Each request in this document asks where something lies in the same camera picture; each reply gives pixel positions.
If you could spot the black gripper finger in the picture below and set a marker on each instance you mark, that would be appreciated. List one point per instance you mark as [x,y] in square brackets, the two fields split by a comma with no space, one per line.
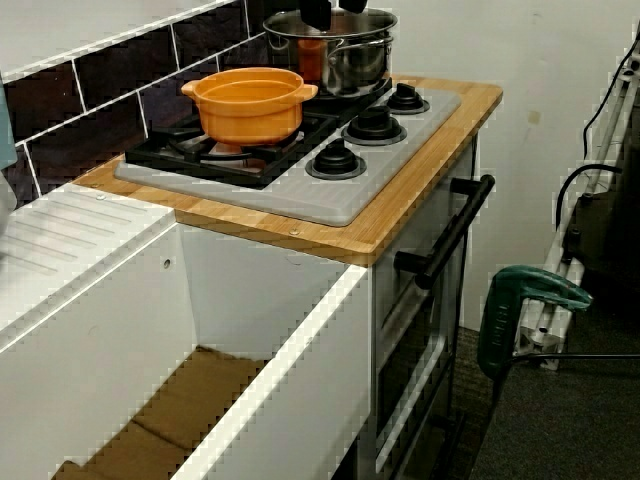
[316,12]
[353,5]

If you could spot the orange plastic pot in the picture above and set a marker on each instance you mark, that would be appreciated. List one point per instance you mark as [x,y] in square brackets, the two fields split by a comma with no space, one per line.
[250,120]

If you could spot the stainless steel pot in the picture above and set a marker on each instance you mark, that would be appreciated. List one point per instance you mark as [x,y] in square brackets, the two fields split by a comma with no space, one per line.
[355,65]

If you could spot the black stove knob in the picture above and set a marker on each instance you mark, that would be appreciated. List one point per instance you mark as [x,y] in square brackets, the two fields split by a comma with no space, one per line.
[336,160]
[374,125]
[407,99]

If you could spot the grey stove top plate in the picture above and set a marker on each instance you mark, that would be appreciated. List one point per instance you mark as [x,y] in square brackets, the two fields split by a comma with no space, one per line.
[320,200]

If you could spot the dark tile backsplash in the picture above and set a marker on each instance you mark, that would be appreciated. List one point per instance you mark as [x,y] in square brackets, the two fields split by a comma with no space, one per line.
[115,70]

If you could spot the bamboo kitchen countertop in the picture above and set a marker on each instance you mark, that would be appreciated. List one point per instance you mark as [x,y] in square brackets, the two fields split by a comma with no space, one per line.
[400,210]

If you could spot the black burner grate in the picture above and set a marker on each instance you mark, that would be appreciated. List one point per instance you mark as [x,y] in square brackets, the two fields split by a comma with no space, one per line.
[160,155]

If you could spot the oven door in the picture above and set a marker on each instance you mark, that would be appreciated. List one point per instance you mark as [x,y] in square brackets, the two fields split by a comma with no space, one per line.
[415,340]

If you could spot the black equipment box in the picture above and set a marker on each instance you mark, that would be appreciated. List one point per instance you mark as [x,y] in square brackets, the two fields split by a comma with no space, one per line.
[605,240]

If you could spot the green clamp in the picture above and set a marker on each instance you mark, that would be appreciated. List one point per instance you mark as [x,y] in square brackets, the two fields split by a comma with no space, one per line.
[500,320]

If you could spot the white sink basin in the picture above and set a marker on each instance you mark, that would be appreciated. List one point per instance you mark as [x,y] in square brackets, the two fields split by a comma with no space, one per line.
[100,325]

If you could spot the brown cardboard sheet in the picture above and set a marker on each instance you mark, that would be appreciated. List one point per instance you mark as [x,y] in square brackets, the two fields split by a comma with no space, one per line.
[190,400]

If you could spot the aluminium frame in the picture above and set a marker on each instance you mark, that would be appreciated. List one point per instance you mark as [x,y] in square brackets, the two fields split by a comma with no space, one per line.
[560,280]

